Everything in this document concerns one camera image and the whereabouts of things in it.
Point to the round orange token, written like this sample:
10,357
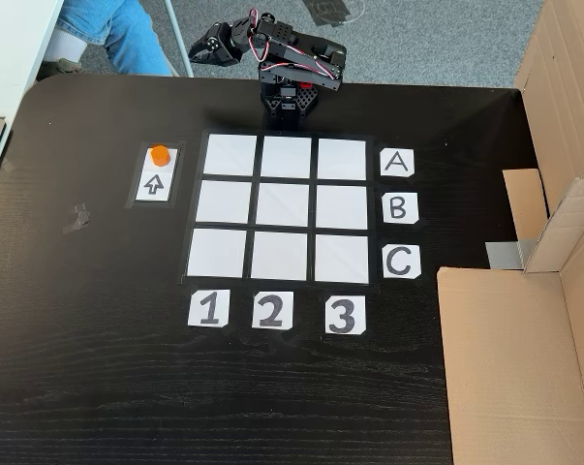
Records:
160,155

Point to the white grid sheet black tape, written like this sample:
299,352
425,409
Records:
282,208

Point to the white metal desk leg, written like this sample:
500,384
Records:
177,39

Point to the person's leg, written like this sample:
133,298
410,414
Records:
117,34

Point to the black tape patch on carpet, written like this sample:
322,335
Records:
328,12

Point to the paper sheet with arrow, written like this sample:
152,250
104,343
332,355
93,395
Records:
152,186

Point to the white desk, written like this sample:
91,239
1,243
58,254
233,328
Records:
10,53

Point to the paper sheet letter A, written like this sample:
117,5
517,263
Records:
396,163

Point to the clear tape scraps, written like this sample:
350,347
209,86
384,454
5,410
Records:
77,219

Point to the paper sheet letter B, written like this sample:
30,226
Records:
400,208

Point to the paper sheet number 1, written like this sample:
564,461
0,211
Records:
208,309

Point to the paper sheet number 2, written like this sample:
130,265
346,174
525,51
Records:
272,310

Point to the paper sheet letter C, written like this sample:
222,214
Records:
401,261

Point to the paper sheet number 3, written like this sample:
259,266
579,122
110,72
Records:
345,315

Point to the brown cardboard screen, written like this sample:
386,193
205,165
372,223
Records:
504,363

